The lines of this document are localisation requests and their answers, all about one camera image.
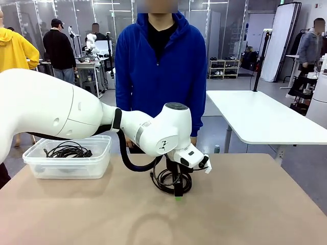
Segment person in yellow hoodie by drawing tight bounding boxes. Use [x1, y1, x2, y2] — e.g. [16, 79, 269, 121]
[0, 7, 40, 74]

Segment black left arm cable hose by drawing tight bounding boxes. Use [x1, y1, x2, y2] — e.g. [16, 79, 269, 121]
[25, 108, 164, 173]

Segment black tripod with camera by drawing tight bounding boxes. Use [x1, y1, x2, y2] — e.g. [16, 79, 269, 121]
[105, 32, 115, 76]

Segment person in blue hoodie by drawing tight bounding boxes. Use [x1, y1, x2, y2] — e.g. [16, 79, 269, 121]
[114, 10, 207, 154]

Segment white standing desk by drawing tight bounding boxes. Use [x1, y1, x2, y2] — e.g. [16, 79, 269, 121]
[280, 54, 303, 89]

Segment black bags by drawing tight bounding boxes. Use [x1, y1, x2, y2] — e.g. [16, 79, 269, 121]
[241, 51, 259, 71]

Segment person in grey jacket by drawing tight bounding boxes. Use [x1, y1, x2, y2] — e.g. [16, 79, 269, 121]
[285, 17, 324, 100]

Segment wooden shoe rack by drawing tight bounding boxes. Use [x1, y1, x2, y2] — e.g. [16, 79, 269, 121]
[208, 59, 241, 80]

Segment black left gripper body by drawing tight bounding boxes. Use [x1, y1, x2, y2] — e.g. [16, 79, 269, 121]
[166, 153, 195, 182]

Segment left forearm blue sleeve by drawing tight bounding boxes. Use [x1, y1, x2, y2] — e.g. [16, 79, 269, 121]
[190, 102, 206, 139]

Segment black utility cart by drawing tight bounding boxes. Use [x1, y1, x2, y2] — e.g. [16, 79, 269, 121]
[290, 73, 319, 116]

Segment clear plastic storage bin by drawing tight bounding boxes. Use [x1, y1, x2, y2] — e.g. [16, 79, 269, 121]
[22, 135, 112, 180]

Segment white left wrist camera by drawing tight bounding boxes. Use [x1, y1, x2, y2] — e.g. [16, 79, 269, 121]
[200, 154, 213, 175]

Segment white folding partition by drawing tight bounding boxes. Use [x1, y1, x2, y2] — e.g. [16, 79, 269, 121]
[260, 2, 302, 83]

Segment seated person in dark top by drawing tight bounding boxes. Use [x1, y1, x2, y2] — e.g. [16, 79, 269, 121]
[90, 22, 109, 43]

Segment black power cable with plug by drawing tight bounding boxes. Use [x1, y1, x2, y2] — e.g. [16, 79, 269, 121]
[58, 141, 93, 158]

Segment grey plastic step stool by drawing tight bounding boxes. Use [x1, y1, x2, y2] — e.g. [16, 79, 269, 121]
[83, 81, 99, 94]

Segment grey background workbench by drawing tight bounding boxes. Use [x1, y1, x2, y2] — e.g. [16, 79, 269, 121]
[75, 60, 108, 99]

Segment person in black sweater, cap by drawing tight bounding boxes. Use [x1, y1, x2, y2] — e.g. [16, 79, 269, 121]
[42, 18, 77, 85]

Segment large white table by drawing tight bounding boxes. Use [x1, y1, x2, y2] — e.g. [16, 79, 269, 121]
[205, 90, 327, 166]

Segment white cylindrical machine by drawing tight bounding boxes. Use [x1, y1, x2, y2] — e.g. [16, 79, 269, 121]
[305, 53, 327, 123]

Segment right forearm blue sleeve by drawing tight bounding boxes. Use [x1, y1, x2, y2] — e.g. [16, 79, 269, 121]
[115, 94, 131, 112]

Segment long black cable grey tape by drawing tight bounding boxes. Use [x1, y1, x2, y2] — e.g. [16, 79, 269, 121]
[149, 167, 193, 195]

